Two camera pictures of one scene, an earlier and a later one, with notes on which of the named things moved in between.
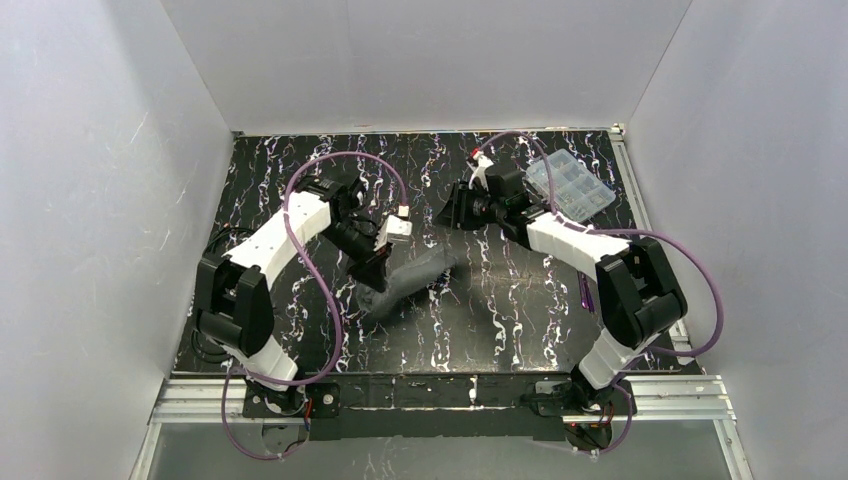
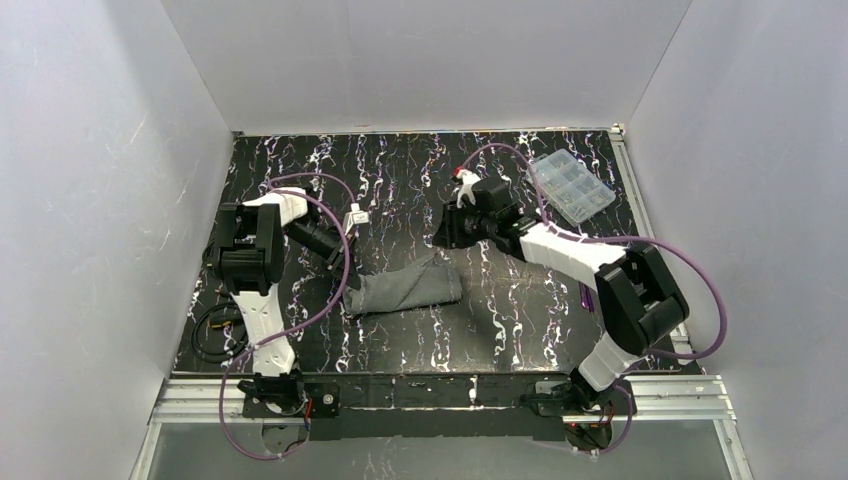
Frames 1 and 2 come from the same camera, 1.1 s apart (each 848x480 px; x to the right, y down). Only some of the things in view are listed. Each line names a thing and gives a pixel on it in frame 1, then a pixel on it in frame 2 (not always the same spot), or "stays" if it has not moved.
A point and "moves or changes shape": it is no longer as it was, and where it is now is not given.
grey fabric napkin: (406, 278) moves or changes shape
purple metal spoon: (586, 292) stays
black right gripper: (465, 210) → (448, 225)
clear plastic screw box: (577, 191) stays
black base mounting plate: (488, 406) stays
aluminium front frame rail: (642, 400) stays
